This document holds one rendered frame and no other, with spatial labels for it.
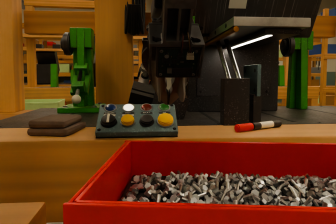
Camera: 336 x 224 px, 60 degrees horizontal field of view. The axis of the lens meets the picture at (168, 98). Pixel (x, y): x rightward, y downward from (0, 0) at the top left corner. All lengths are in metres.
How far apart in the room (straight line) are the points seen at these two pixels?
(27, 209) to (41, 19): 0.98
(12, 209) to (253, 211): 0.30
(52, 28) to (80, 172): 0.82
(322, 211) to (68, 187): 0.43
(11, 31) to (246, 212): 1.12
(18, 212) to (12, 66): 0.87
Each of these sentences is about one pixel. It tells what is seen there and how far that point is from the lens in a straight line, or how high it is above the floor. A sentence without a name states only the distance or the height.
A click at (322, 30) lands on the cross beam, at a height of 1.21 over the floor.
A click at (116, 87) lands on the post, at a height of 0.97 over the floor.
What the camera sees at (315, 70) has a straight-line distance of 9.42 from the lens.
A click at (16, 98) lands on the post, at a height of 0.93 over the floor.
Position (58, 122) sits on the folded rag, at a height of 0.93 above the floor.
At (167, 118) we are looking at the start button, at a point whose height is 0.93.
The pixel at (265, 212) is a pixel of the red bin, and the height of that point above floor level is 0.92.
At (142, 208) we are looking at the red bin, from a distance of 0.22.
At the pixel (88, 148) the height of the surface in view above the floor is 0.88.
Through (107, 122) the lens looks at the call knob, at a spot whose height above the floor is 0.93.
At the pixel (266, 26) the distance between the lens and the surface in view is 0.63.
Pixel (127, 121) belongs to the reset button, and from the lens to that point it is 0.53.
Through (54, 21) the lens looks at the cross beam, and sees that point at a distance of 1.28.
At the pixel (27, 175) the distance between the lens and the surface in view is 0.58.
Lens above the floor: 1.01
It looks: 4 degrees down
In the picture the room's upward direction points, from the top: straight up
